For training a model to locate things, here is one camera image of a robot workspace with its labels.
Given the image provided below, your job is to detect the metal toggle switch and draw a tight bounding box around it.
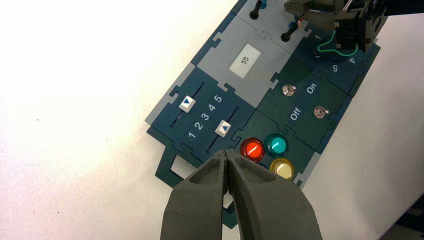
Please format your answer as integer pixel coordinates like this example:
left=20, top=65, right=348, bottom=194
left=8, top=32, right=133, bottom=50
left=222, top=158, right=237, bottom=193
left=281, top=84, right=297, bottom=98
left=313, top=105, right=330, bottom=119

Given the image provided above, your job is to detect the dark teal grey control box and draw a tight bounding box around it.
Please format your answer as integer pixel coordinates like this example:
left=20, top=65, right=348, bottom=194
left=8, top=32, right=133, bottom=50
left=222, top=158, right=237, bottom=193
left=145, top=0, right=382, bottom=229

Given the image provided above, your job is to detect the white number display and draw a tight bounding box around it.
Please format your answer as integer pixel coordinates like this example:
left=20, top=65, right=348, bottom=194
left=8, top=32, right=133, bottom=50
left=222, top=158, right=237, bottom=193
left=229, top=43, right=262, bottom=80

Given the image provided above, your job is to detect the yellow push button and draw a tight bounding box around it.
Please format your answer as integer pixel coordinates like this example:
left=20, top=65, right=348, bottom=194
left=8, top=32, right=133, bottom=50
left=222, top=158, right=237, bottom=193
left=269, top=157, right=296, bottom=181

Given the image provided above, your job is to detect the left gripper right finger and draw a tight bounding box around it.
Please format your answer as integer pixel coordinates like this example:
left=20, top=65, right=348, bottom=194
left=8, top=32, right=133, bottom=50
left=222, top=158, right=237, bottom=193
left=226, top=150, right=324, bottom=240

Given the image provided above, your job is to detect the white slider knob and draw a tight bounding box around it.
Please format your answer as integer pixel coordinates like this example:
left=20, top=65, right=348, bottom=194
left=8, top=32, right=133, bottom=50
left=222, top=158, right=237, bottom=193
left=214, top=119, right=232, bottom=138
left=178, top=96, right=196, bottom=114

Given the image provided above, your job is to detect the teal push button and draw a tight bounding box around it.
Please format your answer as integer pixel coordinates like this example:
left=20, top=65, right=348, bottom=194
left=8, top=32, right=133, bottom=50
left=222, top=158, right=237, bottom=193
left=263, top=133, right=290, bottom=158

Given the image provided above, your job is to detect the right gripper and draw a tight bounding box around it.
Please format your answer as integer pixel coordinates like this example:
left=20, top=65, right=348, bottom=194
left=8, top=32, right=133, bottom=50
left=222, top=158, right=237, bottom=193
left=284, top=0, right=389, bottom=53

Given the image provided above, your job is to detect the green rotary knob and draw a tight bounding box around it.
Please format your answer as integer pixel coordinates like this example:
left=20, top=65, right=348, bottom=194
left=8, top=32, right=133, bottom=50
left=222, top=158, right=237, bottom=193
left=316, top=31, right=360, bottom=64

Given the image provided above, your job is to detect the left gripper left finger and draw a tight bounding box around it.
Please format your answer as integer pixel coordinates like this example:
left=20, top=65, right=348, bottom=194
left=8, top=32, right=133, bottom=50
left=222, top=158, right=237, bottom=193
left=159, top=150, right=229, bottom=240

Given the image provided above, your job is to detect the red push button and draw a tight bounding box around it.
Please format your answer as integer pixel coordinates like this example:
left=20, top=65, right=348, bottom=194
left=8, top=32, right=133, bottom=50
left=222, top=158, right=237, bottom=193
left=240, top=137, right=266, bottom=163

